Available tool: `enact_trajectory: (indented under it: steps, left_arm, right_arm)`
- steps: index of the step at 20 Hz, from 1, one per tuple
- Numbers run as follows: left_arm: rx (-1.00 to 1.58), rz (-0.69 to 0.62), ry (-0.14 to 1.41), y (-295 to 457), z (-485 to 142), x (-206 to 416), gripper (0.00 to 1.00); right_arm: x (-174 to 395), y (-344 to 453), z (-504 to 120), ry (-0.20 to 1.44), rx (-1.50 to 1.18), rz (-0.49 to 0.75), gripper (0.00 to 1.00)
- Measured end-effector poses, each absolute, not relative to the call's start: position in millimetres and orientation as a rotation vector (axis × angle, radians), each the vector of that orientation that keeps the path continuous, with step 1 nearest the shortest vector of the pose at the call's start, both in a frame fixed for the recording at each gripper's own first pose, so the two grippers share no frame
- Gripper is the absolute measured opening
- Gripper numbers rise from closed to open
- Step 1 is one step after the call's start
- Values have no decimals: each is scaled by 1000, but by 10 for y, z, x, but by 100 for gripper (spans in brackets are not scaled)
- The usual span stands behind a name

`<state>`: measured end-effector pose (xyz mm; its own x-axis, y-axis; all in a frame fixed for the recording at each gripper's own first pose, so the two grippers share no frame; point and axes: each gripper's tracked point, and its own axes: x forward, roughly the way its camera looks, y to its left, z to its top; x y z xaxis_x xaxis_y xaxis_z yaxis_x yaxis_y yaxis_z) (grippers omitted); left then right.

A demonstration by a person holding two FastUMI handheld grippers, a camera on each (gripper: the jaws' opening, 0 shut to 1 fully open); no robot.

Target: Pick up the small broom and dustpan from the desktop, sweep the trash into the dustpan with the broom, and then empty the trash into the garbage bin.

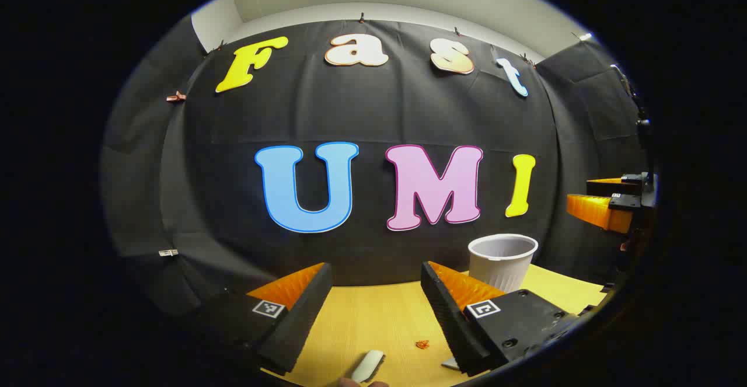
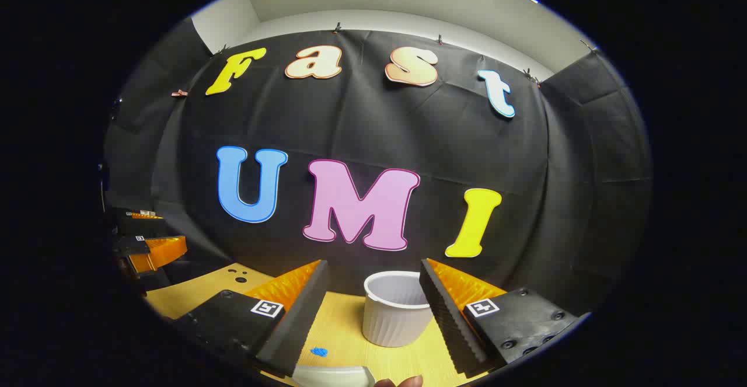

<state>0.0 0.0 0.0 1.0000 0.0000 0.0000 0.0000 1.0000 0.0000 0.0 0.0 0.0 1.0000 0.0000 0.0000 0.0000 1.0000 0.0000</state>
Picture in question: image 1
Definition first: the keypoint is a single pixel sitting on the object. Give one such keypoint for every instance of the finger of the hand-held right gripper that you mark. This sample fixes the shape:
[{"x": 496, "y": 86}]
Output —
[
  {"x": 613, "y": 187},
  {"x": 595, "y": 211}
]

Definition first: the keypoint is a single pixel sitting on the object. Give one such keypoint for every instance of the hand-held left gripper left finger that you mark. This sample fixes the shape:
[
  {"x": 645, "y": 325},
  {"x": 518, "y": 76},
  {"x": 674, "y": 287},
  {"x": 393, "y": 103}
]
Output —
[{"x": 303, "y": 317}]

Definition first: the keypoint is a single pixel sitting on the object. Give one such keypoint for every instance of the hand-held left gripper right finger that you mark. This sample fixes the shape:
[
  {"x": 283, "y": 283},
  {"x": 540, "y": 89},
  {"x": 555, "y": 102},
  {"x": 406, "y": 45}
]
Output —
[{"x": 452, "y": 323}]

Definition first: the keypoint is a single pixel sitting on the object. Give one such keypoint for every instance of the white ribbed garbage bin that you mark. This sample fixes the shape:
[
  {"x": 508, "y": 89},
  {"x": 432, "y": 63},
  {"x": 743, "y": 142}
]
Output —
[{"x": 502, "y": 267}]

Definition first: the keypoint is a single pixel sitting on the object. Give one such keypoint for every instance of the wooden desktop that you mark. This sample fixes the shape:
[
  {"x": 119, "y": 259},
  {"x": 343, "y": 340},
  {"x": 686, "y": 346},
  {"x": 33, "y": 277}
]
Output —
[{"x": 373, "y": 317}]

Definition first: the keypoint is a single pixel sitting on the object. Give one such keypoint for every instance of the white cloth clip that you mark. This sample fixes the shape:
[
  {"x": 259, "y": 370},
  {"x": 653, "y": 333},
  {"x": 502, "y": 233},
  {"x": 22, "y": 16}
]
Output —
[{"x": 168, "y": 253}]

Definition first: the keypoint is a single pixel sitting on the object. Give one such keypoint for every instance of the red cloth clip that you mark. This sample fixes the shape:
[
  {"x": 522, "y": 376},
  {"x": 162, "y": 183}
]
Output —
[{"x": 175, "y": 97}]

